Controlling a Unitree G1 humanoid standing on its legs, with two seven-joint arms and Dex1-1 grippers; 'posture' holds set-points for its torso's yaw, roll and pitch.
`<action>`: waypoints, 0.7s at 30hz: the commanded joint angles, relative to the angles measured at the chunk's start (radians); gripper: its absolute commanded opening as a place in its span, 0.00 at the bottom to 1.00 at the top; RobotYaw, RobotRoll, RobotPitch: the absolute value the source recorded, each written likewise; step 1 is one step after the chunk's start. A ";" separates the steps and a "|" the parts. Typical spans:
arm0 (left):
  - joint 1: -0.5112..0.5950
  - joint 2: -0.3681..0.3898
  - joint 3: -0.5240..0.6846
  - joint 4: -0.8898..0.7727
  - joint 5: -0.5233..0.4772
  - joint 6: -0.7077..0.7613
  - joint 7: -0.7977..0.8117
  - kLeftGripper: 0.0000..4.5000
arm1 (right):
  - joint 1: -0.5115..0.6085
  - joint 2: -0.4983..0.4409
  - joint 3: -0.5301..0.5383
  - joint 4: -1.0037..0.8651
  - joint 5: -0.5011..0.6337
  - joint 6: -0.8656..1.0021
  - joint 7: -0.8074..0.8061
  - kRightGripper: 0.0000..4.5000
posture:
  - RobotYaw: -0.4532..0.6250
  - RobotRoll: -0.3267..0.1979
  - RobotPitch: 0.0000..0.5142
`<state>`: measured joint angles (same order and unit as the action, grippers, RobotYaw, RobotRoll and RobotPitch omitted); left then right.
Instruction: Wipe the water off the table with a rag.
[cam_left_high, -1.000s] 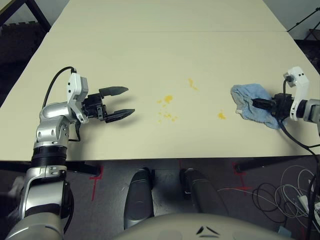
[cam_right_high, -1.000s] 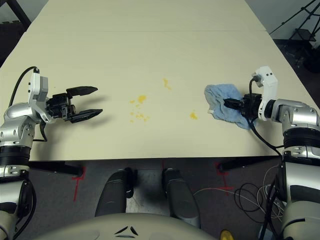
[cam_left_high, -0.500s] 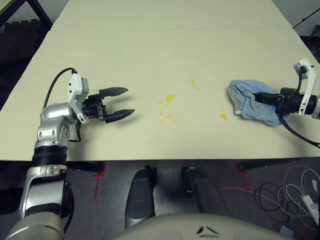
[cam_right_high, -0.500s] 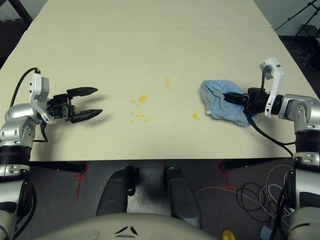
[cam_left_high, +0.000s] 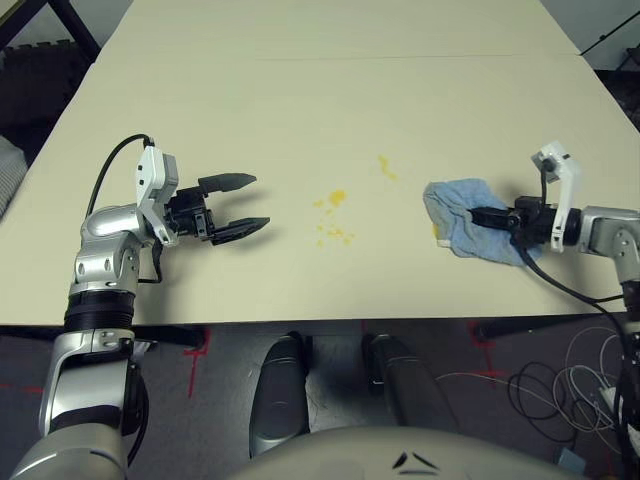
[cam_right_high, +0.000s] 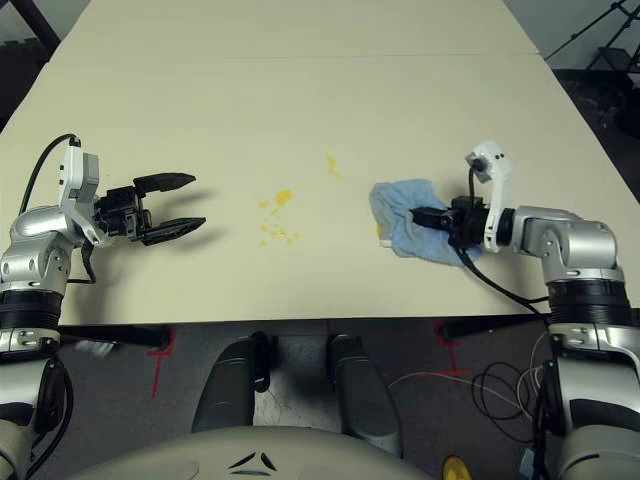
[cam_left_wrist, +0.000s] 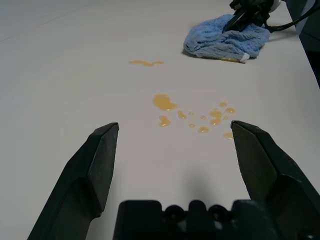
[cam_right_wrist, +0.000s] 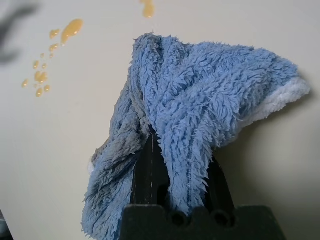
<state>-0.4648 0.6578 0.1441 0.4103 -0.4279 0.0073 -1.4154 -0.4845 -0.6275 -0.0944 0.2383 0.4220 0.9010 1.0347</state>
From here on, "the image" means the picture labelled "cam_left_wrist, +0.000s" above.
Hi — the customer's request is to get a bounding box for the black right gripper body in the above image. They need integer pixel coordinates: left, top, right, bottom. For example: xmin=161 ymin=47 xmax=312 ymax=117
xmin=229 ymin=0 xmax=275 ymax=26

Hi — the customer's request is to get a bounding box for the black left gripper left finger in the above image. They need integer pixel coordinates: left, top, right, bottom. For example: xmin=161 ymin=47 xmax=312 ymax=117
xmin=27 ymin=122 xmax=120 ymax=240

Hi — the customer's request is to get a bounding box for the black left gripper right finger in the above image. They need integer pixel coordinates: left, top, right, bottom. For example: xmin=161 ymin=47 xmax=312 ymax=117
xmin=230 ymin=120 xmax=320 ymax=240

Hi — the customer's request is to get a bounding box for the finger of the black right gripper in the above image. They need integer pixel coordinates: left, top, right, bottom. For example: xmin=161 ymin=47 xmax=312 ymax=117
xmin=222 ymin=12 xmax=250 ymax=33

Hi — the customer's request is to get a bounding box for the blue terry rag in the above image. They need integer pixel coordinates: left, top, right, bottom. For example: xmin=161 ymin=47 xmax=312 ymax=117
xmin=183 ymin=13 xmax=271 ymax=65

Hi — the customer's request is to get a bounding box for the small yellow liquid puddle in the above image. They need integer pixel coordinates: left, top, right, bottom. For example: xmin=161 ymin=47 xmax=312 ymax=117
xmin=219 ymin=56 xmax=242 ymax=63

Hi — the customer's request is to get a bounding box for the yellow droplet cluster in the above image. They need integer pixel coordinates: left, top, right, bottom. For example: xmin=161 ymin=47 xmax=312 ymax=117
xmin=176 ymin=101 xmax=237 ymax=141

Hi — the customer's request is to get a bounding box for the yellow liquid blob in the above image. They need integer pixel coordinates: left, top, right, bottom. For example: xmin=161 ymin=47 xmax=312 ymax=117
xmin=151 ymin=93 xmax=180 ymax=128

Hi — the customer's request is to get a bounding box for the yellow liquid streak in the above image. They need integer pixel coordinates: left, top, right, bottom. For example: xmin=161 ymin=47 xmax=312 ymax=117
xmin=128 ymin=59 xmax=165 ymax=68

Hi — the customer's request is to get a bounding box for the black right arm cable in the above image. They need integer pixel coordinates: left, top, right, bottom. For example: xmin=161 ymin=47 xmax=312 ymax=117
xmin=263 ymin=4 xmax=320 ymax=33

